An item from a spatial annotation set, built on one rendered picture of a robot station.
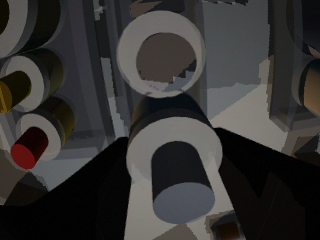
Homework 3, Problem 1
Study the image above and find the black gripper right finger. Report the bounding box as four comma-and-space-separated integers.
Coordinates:
215, 127, 320, 240

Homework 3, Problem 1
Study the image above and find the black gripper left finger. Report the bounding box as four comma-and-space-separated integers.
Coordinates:
0, 136, 132, 240

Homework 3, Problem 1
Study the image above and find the brown cube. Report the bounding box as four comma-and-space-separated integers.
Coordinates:
4, 181, 49, 207
292, 152, 320, 167

